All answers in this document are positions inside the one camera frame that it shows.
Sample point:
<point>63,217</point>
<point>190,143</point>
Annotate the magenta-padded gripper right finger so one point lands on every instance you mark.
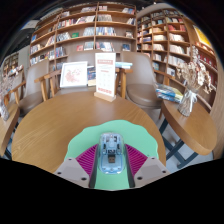
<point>136,161</point>

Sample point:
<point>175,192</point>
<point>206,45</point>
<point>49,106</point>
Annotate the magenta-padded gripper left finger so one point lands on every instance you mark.
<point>85,161</point>

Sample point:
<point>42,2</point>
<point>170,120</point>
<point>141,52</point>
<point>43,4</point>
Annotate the transparent computer mouse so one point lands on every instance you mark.
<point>111,153</point>

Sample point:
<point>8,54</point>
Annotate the green wavy-edged mouse pad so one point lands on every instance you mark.
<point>133,133</point>

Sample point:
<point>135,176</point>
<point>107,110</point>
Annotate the beige armchair with wooden arms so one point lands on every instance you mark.
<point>141,93</point>
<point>78,56</point>
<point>33,100</point>

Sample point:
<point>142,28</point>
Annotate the glass vase with dried flowers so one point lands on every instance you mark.
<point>186,105</point>

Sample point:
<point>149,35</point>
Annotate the stack of books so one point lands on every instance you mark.
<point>170,93</point>

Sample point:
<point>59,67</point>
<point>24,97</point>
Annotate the dark book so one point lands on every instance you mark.
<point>91,75</point>

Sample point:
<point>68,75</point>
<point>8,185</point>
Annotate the white framed picture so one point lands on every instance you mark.
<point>74,75</point>

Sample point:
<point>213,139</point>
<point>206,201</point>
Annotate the white sign on wooden base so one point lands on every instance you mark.
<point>105,73</point>

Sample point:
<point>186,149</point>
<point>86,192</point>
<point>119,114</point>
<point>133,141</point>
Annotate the light blue book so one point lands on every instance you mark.
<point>124,65</point>

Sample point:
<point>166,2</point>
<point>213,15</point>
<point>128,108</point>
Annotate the small distant bookshelf unit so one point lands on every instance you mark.
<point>11,61</point>

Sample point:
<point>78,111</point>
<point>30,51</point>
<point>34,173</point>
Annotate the white ceiling panel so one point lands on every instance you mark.
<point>30,24</point>

